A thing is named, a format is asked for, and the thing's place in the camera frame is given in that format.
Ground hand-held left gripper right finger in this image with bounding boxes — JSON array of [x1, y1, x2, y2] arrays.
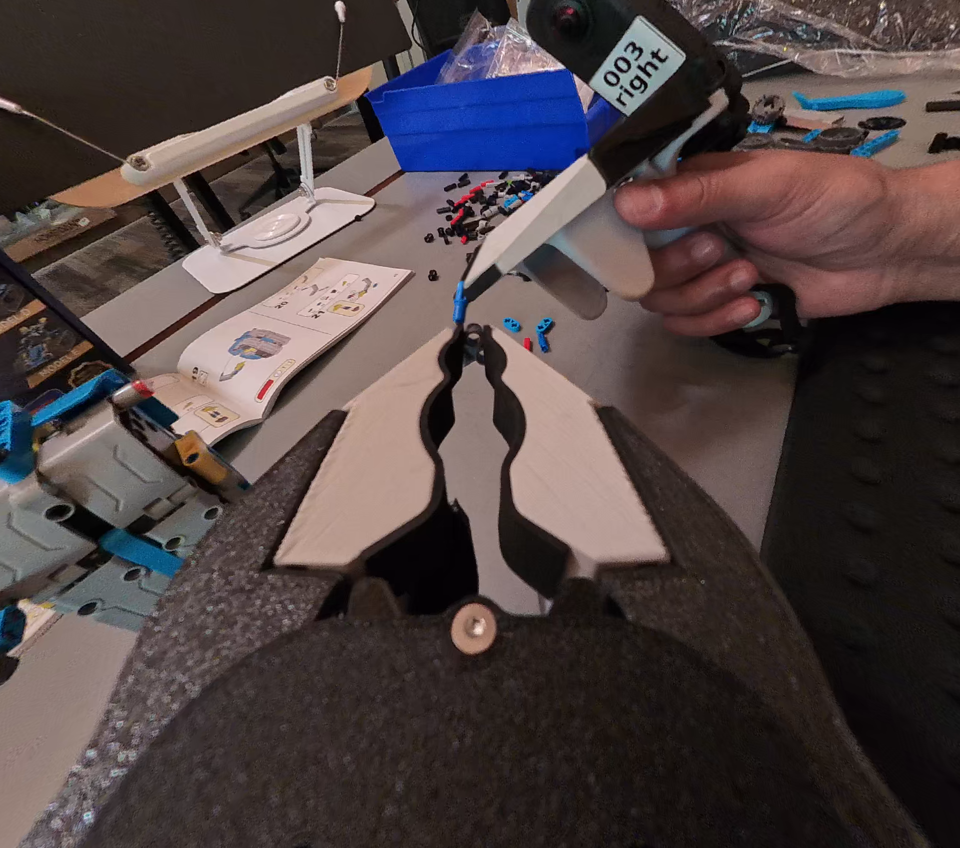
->
[[486, 326, 670, 597]]

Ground black perforated foam mat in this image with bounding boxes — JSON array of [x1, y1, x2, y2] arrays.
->
[[761, 300, 960, 848]]

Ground clear bags in bin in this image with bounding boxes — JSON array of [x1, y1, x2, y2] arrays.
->
[[435, 11, 573, 85]]

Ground dark blue robot kit box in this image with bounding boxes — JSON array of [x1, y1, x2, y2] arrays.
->
[[0, 251, 136, 406]]

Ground blue grey brick robot model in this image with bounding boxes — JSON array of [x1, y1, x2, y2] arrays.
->
[[0, 368, 252, 669]]

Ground clear plastic bag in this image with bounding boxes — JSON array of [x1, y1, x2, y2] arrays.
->
[[663, 0, 960, 76]]

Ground open instruction booklet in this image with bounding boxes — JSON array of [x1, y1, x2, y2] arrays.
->
[[142, 257, 415, 445]]

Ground blue plastic bin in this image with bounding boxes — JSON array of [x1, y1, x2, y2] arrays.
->
[[366, 53, 624, 174]]

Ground grey desk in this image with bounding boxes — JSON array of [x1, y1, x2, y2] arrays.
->
[[0, 75, 960, 826]]

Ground pile of small brick pieces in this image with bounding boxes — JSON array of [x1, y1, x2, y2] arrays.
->
[[423, 86, 960, 282]]

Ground person's right hand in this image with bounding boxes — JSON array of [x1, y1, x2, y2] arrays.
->
[[613, 149, 914, 339]]

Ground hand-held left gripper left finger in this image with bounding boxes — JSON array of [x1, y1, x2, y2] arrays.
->
[[273, 325, 480, 597]]

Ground black board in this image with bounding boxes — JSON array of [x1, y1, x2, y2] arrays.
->
[[0, 0, 412, 219]]

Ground white folding book stand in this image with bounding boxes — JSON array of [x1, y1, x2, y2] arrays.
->
[[0, 0, 376, 295]]

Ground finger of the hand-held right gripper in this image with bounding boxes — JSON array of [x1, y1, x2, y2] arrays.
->
[[459, 154, 610, 305]]

